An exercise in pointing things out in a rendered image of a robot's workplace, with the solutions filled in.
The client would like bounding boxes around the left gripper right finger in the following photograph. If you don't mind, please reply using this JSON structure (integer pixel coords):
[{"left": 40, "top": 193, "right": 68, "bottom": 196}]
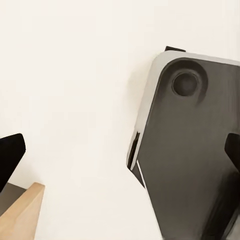
[{"left": 224, "top": 133, "right": 240, "bottom": 173}]

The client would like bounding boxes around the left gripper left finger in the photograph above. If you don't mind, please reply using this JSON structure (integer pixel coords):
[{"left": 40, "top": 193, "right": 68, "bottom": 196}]
[{"left": 0, "top": 133, "right": 26, "bottom": 193}]

